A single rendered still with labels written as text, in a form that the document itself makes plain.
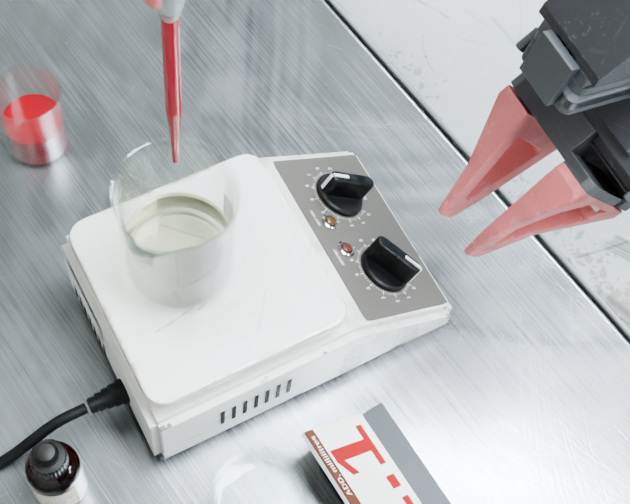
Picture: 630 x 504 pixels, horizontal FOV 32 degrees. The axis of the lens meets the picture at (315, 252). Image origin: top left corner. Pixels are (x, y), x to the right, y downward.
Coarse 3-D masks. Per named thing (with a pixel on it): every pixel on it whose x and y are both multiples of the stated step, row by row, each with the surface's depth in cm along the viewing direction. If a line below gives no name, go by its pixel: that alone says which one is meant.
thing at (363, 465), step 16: (320, 432) 63; (336, 432) 64; (352, 432) 65; (336, 448) 63; (352, 448) 64; (368, 448) 65; (336, 464) 62; (352, 464) 63; (368, 464) 64; (384, 464) 65; (352, 480) 62; (368, 480) 63; (384, 480) 64; (400, 480) 65; (368, 496) 62; (384, 496) 63; (400, 496) 64
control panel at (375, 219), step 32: (288, 160) 68; (320, 160) 69; (352, 160) 71; (320, 224) 66; (352, 224) 67; (384, 224) 69; (352, 256) 65; (416, 256) 69; (352, 288) 64; (416, 288) 67
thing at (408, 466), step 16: (368, 416) 67; (384, 416) 67; (304, 432) 62; (368, 432) 66; (384, 432) 66; (400, 432) 66; (384, 448) 66; (400, 448) 66; (320, 464) 61; (400, 464) 65; (416, 464) 66; (416, 480) 65; (432, 480) 65; (416, 496) 65; (432, 496) 65
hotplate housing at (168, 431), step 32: (288, 192) 66; (64, 256) 64; (320, 256) 64; (96, 320) 62; (352, 320) 62; (384, 320) 64; (416, 320) 66; (288, 352) 61; (320, 352) 62; (352, 352) 64; (384, 352) 67; (128, 384) 60; (224, 384) 60; (256, 384) 60; (288, 384) 63; (160, 416) 59; (192, 416) 59; (224, 416) 62; (160, 448) 63
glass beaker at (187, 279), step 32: (128, 160) 55; (160, 160) 56; (192, 160) 56; (224, 160) 55; (128, 192) 56; (160, 192) 59; (192, 192) 59; (224, 192) 57; (128, 256) 56; (160, 256) 52; (192, 256) 54; (224, 256) 56; (160, 288) 57; (192, 288) 57; (224, 288) 60
